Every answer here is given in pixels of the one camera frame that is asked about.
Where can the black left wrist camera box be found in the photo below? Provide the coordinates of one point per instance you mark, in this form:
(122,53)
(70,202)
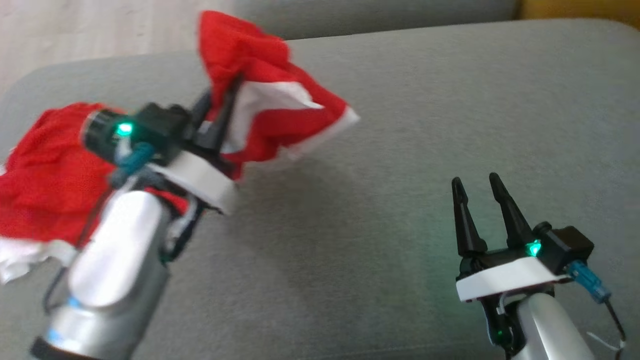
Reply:
(160,125)

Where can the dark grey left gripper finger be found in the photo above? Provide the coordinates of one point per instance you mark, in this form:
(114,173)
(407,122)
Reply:
(201,111)
(226,117)

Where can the large grey sofa cushion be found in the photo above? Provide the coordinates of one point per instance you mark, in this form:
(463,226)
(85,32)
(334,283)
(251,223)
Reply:
(400,150)

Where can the red and white basketball jersey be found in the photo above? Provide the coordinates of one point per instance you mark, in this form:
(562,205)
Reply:
(40,175)

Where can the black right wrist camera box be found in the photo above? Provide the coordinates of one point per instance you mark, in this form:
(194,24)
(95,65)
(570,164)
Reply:
(567,247)

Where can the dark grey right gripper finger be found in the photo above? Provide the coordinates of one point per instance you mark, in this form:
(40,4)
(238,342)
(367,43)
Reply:
(512,220)
(467,225)

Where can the red shorts with white trim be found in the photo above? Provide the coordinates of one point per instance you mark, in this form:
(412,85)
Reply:
(260,55)

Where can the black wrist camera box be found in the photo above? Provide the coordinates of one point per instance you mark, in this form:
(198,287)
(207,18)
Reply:
(567,247)
(160,125)

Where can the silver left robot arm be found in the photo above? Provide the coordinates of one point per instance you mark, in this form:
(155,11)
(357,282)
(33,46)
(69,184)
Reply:
(115,260)

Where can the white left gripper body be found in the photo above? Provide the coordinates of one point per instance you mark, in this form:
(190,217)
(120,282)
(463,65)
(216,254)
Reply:
(200,177)

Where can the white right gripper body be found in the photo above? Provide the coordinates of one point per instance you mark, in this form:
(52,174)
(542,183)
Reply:
(505,277)

